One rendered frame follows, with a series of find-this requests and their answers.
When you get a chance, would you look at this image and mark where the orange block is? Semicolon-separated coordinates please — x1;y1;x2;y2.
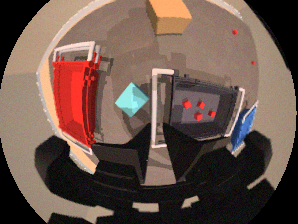
145;0;192;35

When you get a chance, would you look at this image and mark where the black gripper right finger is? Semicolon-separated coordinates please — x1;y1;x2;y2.
162;123;230;183

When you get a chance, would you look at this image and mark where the small light blue block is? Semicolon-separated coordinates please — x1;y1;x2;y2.
116;83;149;117

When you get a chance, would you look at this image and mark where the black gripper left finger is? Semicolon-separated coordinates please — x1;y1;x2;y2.
90;123;152;185

